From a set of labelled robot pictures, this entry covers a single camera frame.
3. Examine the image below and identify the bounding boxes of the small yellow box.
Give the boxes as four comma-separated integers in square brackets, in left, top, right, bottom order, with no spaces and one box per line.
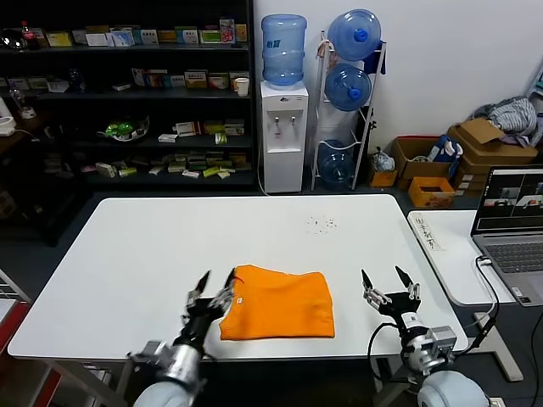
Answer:
[367,168,399,188]

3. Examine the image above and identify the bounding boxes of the open brown cardboard box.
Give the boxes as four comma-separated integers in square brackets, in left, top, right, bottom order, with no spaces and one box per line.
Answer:
[390,135,451,192]

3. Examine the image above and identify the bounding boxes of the cardboard box with open flap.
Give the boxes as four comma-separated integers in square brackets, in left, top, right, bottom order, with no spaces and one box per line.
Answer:
[447,117,540,169]

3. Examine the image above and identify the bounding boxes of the black clamp stand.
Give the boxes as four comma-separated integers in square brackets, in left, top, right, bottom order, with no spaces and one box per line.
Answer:
[356,105,378,187]

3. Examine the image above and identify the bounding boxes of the blue and white bag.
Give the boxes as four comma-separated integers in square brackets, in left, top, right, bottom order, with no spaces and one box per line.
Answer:
[427,135,464,165]

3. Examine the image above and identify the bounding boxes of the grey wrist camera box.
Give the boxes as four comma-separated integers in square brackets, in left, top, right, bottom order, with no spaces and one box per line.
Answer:
[129,338,171,370]
[428,325,458,361]

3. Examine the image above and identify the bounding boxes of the white water dispenser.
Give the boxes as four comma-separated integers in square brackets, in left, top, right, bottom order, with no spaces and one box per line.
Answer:
[259,80,309,195]

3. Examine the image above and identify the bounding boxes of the pale green plastic item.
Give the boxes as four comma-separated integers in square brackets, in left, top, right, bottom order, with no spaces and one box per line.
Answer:
[529,63,543,120]

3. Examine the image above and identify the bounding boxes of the beige hanging cloth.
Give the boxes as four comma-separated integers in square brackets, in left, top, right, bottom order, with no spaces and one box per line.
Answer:
[316,36,337,71]

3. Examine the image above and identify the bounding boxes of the stacked flat cardboard boxes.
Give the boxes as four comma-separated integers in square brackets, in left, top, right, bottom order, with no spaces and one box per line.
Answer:
[451,163,492,198]

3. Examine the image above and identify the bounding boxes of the cola bottle red cap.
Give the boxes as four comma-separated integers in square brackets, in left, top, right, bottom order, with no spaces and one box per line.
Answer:
[20,20,42,51]

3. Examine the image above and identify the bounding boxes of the black shelf unit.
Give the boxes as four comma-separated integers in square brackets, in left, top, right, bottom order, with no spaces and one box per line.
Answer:
[0,0,256,192]

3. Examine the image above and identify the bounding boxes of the scattered small crumbs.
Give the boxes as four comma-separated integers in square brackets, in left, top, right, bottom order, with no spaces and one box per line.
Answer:
[305,215,339,234]

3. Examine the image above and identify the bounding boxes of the white kitchen appliance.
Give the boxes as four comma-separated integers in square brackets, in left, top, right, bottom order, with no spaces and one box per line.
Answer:
[0,92,18,137]

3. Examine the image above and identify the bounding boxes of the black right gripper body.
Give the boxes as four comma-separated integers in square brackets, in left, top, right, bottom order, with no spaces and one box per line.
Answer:
[377,291,426,337]

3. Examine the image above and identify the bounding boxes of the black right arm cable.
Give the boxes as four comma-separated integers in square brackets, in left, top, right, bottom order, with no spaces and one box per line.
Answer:
[367,321,421,385]

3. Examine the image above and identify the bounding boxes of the white wire jug rack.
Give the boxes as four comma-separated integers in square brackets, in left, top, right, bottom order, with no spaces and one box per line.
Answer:
[310,29,388,192]

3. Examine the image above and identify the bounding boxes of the black cable with adapter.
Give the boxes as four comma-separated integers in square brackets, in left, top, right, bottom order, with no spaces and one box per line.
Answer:
[451,316,497,365]

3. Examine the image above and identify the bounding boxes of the crumpled plastic bag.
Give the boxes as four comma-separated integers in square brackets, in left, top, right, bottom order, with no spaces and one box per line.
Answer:
[371,148,395,173]

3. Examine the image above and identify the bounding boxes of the purple bottle white base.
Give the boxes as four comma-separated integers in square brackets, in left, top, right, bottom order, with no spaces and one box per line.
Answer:
[10,82,37,120]

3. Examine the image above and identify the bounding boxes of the blue and white box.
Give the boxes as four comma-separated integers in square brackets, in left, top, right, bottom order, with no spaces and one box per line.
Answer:
[109,28,137,47]

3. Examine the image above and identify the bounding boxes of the blue water jug with sticker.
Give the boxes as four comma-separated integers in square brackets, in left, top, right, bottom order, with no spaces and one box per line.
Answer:
[260,14,306,88]

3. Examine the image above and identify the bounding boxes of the grey laptop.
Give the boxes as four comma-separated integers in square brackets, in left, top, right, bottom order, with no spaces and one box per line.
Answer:
[470,164,543,309]

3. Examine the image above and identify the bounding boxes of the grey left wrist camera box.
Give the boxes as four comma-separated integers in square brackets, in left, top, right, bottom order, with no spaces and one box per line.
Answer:
[129,338,171,370]

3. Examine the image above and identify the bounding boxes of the shiny dark round object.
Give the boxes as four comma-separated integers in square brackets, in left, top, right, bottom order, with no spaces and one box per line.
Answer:
[0,28,26,52]

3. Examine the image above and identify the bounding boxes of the blue bottle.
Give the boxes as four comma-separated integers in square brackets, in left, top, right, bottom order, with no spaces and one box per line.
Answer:
[68,67,88,94]

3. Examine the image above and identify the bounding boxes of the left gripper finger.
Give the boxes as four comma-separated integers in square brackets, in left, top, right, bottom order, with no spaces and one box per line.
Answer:
[185,270,211,312]
[210,267,238,316]

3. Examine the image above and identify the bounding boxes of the blue hanging cloth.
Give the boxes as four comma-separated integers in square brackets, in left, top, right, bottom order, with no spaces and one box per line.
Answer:
[363,40,388,76]

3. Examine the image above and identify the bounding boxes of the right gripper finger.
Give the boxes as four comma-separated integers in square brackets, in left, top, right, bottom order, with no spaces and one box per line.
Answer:
[360,268,392,314]
[394,265,422,303]

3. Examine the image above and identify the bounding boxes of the orange t-shirt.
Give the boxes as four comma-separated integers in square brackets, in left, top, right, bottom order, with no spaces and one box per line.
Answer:
[219,264,336,342]

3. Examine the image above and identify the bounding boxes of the orange and white box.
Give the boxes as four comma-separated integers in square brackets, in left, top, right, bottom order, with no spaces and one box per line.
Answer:
[183,70,209,89]

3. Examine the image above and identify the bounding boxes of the bowl with green items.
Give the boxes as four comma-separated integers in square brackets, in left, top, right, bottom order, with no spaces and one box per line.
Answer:
[97,114,150,142]

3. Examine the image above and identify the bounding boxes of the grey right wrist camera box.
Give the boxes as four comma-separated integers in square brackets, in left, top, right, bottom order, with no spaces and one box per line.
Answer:
[428,325,458,361]

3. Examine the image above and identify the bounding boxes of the pile of grey clothes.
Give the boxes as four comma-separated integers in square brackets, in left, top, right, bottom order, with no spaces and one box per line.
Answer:
[473,96,540,137]

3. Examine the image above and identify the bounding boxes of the red and white cart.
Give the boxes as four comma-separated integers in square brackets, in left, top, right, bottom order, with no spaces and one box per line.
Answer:
[0,296,61,407]

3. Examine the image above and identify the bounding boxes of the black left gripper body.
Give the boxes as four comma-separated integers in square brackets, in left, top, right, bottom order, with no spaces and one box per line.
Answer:
[181,296,226,348]

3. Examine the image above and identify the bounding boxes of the large yellow box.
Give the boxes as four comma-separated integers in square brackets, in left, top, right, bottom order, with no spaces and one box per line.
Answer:
[407,176,456,210]

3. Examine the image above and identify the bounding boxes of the white laptop cable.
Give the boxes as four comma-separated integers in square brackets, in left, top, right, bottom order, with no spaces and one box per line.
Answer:
[465,255,500,327]

